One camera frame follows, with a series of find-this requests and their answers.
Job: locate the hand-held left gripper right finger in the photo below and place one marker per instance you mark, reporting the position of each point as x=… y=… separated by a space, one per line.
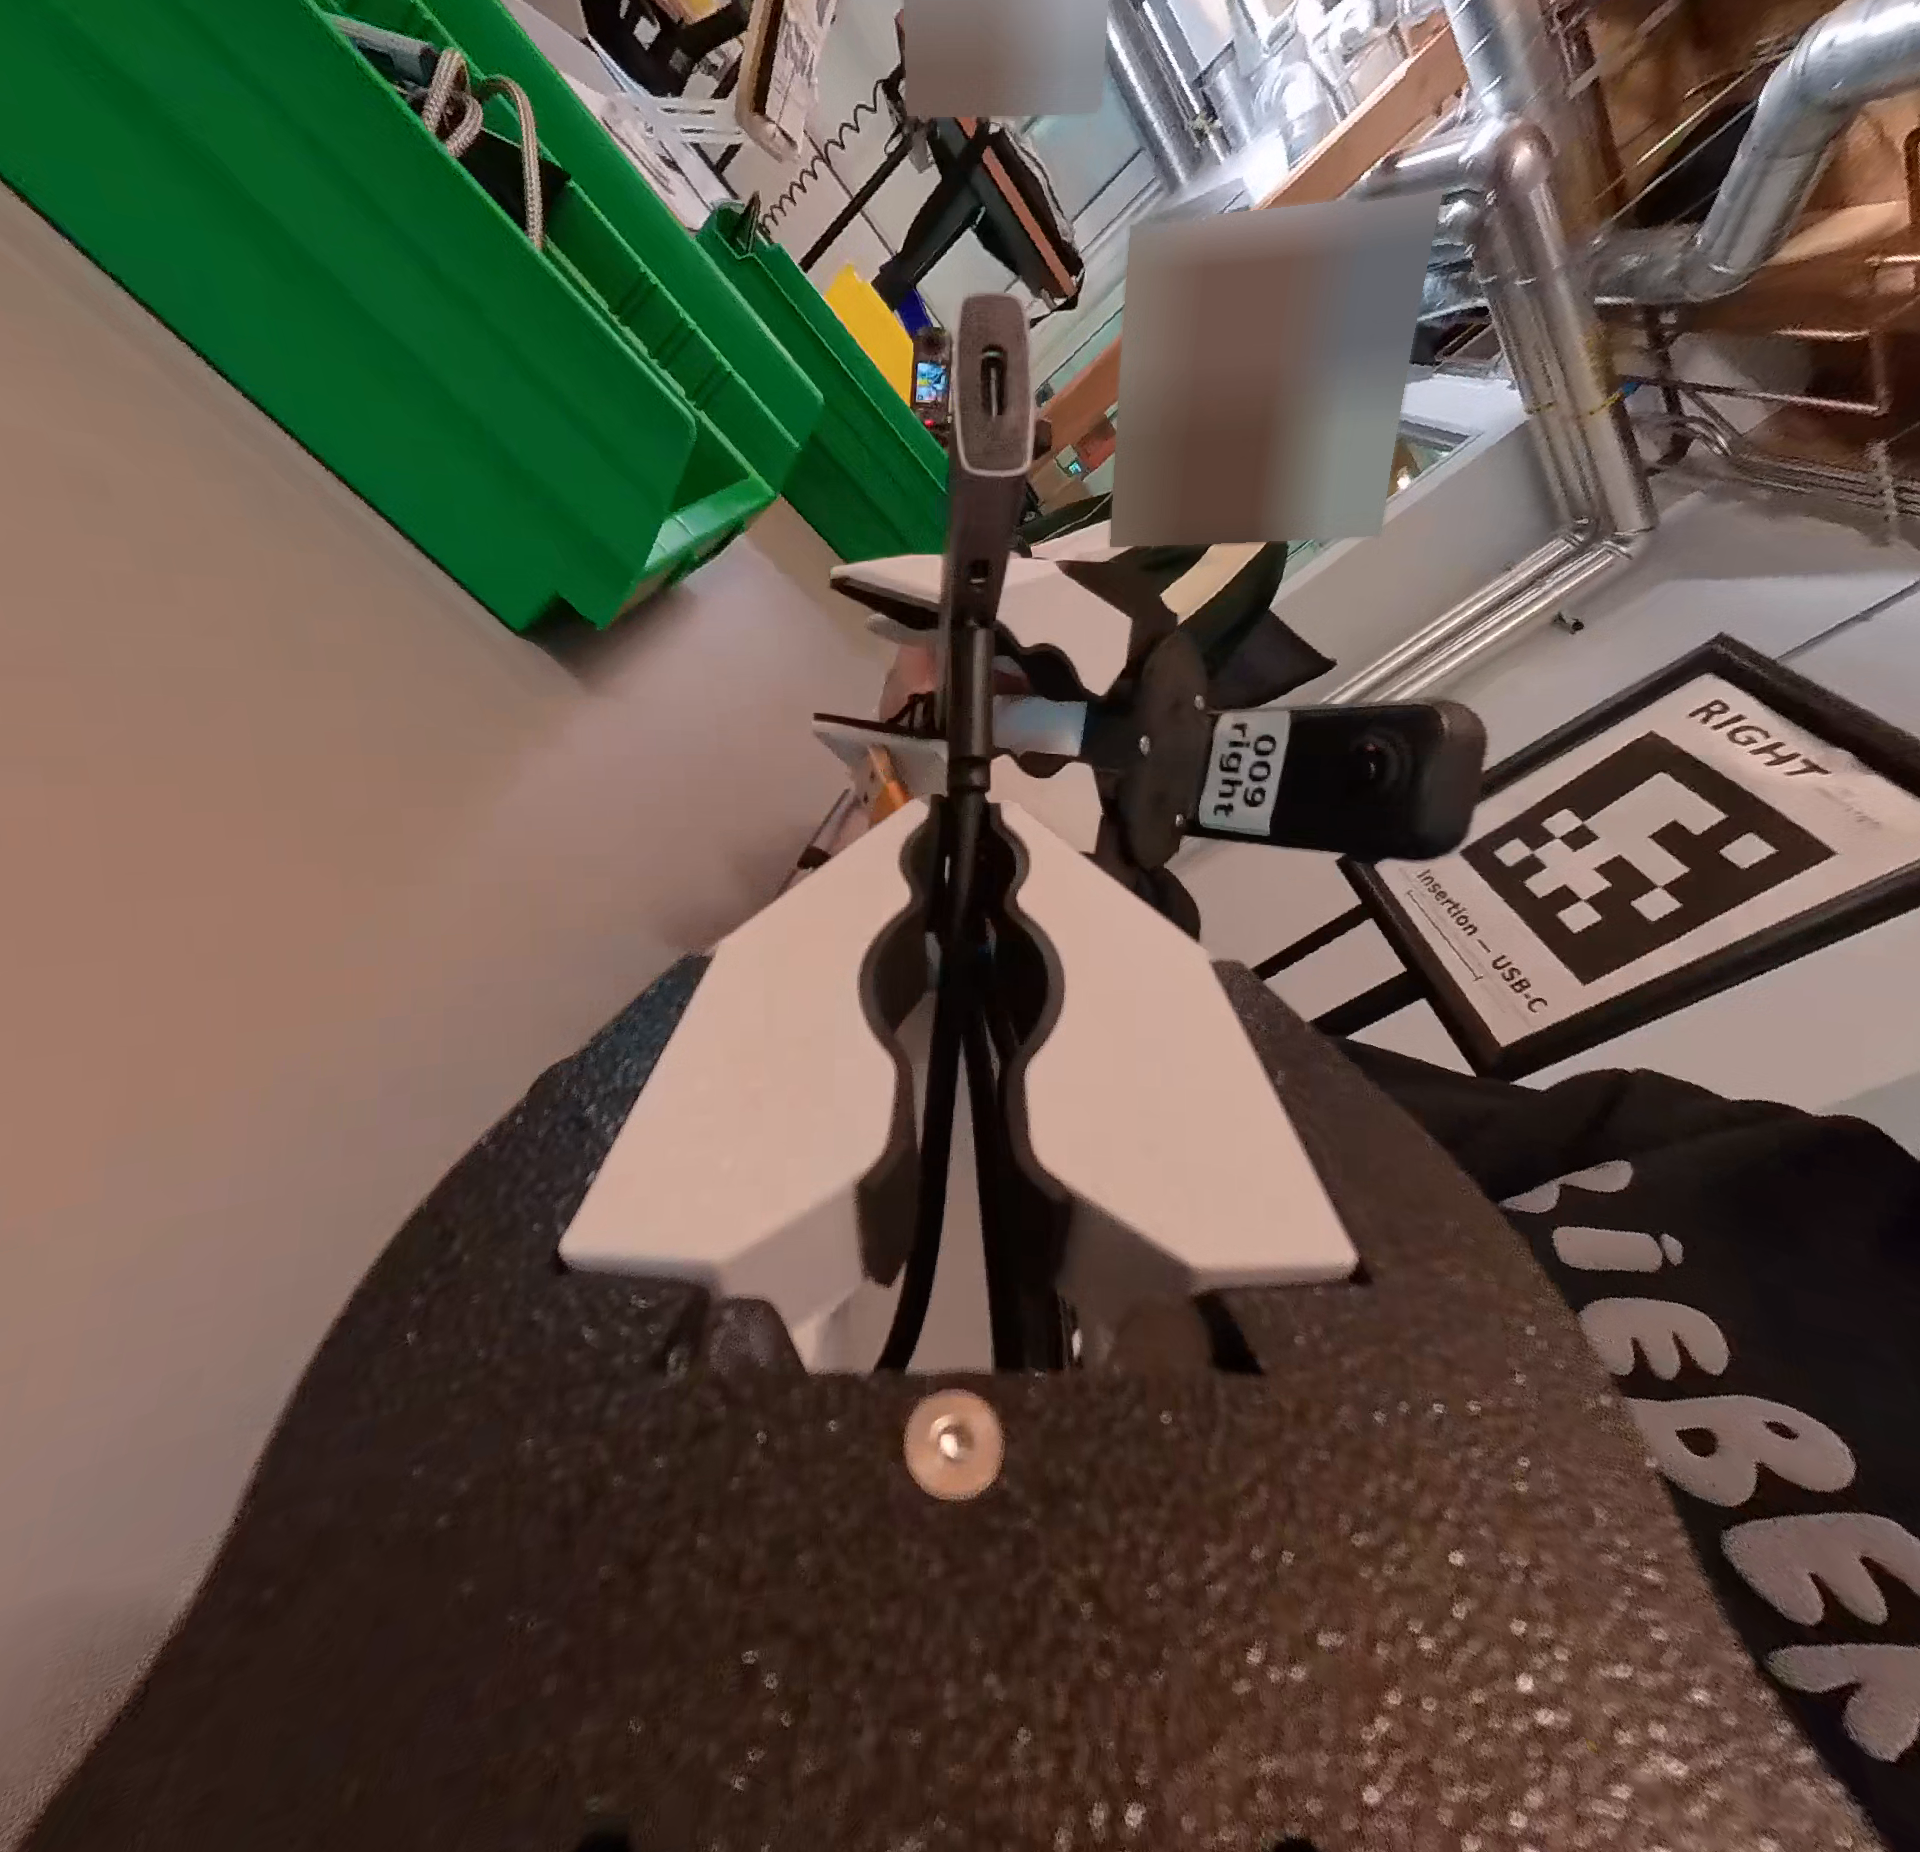
x=1185 y=1117

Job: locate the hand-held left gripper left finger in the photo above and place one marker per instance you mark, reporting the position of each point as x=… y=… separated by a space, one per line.
x=720 y=1117

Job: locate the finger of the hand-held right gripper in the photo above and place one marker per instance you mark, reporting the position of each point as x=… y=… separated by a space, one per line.
x=1051 y=598
x=1041 y=728

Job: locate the grey USB hub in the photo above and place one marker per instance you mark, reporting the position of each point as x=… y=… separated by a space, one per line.
x=997 y=382

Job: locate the green plastic bin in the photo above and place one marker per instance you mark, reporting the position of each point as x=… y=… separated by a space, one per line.
x=300 y=232
x=855 y=441

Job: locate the grey desk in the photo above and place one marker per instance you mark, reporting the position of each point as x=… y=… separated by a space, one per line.
x=300 y=908

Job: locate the framed black white marker sign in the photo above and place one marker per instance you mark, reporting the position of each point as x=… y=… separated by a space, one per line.
x=1634 y=862

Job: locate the silver smooth pipes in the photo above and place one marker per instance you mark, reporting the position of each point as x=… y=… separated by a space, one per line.
x=1545 y=306

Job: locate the person's black clothing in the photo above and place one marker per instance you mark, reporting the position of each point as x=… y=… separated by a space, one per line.
x=1723 y=1207

